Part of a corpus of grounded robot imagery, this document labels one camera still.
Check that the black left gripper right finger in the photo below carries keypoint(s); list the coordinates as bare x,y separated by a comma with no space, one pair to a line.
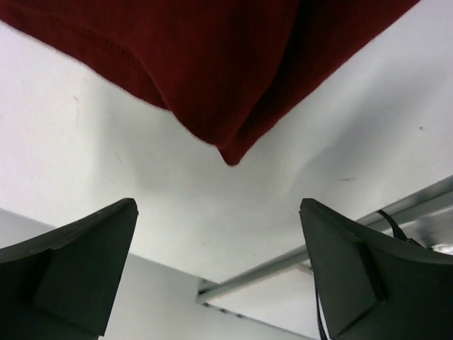
369,285

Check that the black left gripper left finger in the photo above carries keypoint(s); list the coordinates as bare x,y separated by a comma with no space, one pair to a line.
62,284

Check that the dark red t-shirt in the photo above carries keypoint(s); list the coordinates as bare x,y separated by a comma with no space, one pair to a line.
227,70

